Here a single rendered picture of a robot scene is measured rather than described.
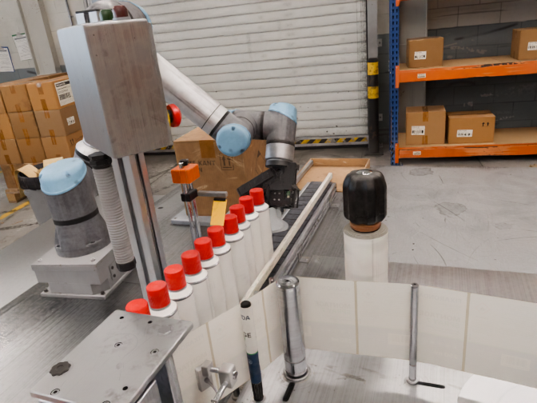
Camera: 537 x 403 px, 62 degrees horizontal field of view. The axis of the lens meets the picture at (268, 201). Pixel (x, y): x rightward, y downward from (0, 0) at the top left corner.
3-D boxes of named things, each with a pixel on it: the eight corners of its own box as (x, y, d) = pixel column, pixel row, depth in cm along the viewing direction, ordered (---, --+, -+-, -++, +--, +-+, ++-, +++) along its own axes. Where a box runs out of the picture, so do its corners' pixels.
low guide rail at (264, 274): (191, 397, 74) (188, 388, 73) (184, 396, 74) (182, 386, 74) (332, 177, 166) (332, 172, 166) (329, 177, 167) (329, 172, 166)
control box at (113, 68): (113, 160, 67) (81, 23, 60) (85, 143, 80) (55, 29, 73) (176, 145, 72) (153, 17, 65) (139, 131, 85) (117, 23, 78)
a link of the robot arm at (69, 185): (41, 222, 117) (24, 173, 112) (69, 202, 129) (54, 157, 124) (84, 219, 115) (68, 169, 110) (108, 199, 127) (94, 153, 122)
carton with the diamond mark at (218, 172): (250, 217, 151) (240, 138, 141) (185, 216, 158) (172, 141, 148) (274, 185, 178) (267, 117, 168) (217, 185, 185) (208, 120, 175)
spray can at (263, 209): (271, 270, 112) (262, 193, 104) (252, 269, 113) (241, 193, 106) (277, 260, 116) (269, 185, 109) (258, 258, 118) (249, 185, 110)
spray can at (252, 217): (259, 282, 107) (249, 203, 100) (240, 278, 110) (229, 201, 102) (269, 271, 111) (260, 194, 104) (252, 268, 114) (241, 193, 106)
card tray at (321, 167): (358, 193, 167) (357, 182, 166) (291, 190, 177) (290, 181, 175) (370, 167, 193) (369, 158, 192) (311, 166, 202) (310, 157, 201)
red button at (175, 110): (164, 107, 71) (181, 103, 72) (155, 105, 74) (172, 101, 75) (169, 130, 72) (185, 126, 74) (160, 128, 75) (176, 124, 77)
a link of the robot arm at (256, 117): (217, 114, 112) (260, 117, 111) (226, 105, 122) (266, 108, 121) (217, 145, 115) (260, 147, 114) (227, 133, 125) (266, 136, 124)
